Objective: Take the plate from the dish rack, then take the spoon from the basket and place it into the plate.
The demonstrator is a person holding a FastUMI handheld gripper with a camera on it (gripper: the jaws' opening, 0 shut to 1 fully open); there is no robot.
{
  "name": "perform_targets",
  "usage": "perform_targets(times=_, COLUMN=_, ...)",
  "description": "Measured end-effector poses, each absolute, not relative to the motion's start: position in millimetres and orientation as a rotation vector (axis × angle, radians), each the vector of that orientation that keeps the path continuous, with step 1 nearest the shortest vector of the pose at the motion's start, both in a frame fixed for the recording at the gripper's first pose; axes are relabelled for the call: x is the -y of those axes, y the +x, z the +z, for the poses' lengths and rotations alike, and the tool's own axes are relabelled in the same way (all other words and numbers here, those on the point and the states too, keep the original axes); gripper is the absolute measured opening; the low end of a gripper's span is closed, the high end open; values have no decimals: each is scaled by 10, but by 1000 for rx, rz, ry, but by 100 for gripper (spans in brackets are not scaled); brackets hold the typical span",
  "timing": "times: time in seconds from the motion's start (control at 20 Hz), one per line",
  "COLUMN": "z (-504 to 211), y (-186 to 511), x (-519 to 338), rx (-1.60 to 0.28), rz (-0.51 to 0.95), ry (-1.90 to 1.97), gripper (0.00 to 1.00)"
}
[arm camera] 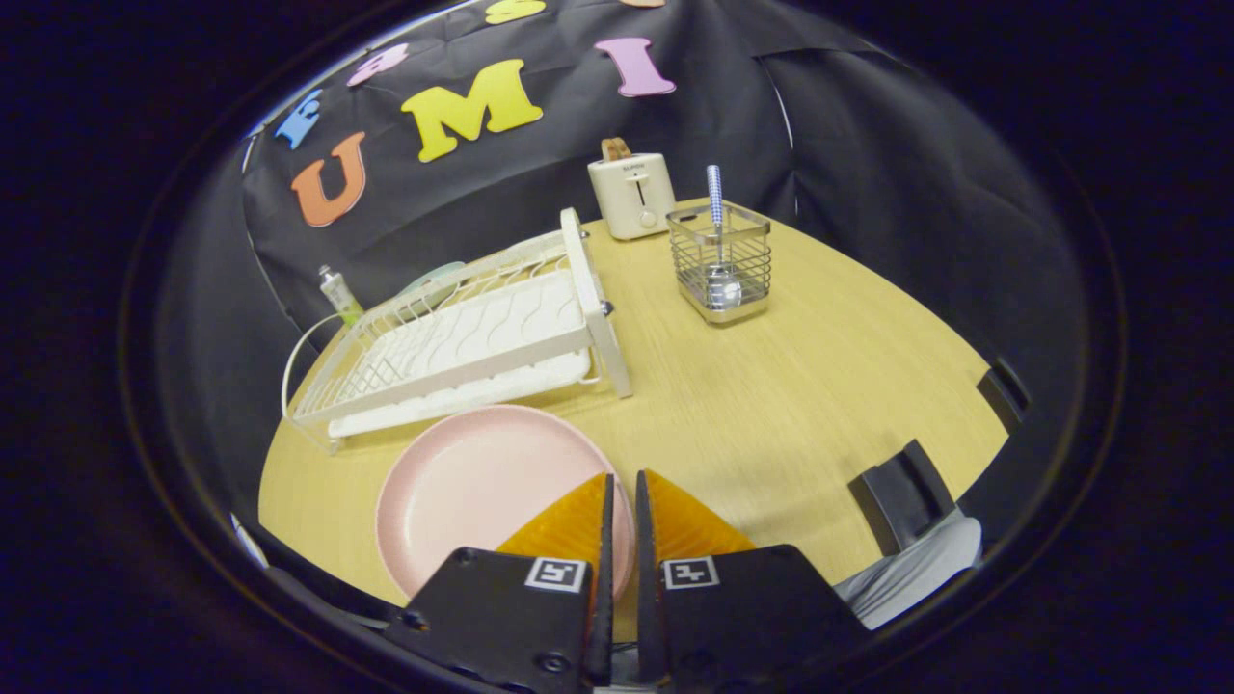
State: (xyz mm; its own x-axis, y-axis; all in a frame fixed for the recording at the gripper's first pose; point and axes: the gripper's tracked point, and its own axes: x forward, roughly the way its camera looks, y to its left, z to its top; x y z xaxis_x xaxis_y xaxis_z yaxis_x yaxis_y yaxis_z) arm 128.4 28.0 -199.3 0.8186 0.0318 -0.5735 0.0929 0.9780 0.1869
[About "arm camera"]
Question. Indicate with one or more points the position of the brown bread slice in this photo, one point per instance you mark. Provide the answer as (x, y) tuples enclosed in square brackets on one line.
[(615, 147)]

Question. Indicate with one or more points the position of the pale green plate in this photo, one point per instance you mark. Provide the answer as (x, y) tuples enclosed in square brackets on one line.
[(434, 278)]

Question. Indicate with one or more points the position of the clear bottle with green liquid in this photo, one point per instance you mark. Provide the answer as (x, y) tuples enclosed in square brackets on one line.
[(340, 297)]

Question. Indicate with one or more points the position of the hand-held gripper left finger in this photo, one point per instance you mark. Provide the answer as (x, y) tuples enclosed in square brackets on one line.
[(501, 617)]

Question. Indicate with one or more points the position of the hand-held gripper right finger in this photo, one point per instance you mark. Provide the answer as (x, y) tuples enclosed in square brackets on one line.
[(742, 617)]

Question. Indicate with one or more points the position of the pink plate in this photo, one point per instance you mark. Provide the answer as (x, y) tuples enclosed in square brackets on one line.
[(472, 482)]

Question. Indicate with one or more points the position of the person's grey clothing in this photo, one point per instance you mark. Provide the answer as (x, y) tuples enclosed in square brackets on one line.
[(916, 573)]

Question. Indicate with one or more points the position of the cream toaster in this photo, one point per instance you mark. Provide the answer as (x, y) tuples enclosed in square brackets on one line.
[(631, 198)]

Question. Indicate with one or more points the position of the black backdrop cloth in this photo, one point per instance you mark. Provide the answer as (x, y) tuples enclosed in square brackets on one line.
[(868, 193)]

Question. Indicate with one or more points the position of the black table clamp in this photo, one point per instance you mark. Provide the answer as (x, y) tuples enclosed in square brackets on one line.
[(901, 496), (1003, 395)]

